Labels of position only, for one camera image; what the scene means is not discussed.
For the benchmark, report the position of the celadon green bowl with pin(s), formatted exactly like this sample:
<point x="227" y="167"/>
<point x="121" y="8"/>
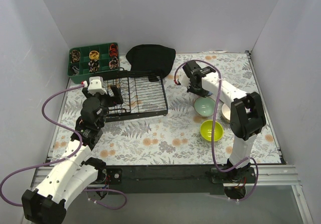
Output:
<point x="204" y="106"/>

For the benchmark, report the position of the green compartment tray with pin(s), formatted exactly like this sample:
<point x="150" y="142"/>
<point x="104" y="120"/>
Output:
<point x="88" y="61"/>

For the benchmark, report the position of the black wire dish rack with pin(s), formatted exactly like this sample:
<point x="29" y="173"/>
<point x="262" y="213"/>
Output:
<point x="143" y="94"/>

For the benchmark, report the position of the black base bar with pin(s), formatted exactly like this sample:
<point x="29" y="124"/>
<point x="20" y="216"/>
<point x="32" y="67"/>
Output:
<point x="137" y="179"/>

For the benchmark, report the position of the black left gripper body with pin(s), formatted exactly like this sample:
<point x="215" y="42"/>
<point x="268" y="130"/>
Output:
<point x="103" y="96"/>

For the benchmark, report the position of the yellow-green bowl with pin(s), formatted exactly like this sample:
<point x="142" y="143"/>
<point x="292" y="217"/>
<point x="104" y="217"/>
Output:
<point x="206" y="130"/>

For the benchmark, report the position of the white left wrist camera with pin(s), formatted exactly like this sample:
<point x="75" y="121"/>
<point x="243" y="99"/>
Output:
<point x="94" y="85"/>

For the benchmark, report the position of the black cloth bag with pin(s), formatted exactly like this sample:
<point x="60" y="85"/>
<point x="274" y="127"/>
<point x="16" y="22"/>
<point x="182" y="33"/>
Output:
<point x="151" y="57"/>

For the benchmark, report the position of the beige tan bowl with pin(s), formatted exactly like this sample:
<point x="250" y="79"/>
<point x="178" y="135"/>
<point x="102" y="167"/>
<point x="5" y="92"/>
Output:
<point x="226" y="113"/>

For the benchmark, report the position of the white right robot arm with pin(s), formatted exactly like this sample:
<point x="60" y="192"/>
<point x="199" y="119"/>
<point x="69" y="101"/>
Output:
<point x="247" y="117"/>

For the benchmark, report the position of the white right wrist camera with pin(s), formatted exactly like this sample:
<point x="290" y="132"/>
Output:
<point x="183" y="80"/>

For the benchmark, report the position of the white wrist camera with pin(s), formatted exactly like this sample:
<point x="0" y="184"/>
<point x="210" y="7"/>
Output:
<point x="183" y="80"/>
<point x="94" y="85"/>

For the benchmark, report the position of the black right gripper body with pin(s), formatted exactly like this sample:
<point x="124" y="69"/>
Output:
<point x="198" y="89"/>

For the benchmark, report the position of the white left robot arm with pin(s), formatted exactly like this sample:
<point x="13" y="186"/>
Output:
<point x="49" y="201"/>

